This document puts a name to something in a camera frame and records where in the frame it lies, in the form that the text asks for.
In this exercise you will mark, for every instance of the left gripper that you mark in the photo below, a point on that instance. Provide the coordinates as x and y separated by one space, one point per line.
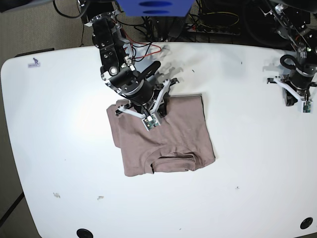
295 87

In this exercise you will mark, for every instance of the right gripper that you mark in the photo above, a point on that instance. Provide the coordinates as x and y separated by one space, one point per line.
143 95

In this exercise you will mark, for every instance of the mauve T-shirt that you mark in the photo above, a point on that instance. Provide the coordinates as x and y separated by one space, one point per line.
181 143

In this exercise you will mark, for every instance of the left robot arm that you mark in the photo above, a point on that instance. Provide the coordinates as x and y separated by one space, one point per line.
293 28

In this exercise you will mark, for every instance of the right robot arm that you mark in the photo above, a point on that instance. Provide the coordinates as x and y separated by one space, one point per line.
116 51

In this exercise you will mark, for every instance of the black table grommet right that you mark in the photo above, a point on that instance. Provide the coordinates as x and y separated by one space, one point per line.
306 223

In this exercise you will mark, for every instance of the black table grommet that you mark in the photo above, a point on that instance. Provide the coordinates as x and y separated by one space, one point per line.
84 233
306 223

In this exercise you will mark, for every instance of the small white sticker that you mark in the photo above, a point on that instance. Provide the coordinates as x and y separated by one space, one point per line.
35 63

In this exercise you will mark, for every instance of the black table grommet left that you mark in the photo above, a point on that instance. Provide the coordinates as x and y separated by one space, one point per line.
84 233

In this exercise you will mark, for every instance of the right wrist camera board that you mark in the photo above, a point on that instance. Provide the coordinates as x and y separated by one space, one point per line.
151 122

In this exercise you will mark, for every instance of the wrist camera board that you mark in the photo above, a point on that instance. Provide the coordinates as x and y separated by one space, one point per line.
151 122
306 107

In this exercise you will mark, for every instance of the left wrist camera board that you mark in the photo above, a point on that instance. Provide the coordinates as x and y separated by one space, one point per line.
306 107

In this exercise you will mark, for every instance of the blue plastic mount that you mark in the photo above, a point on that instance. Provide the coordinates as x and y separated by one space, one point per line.
178 8

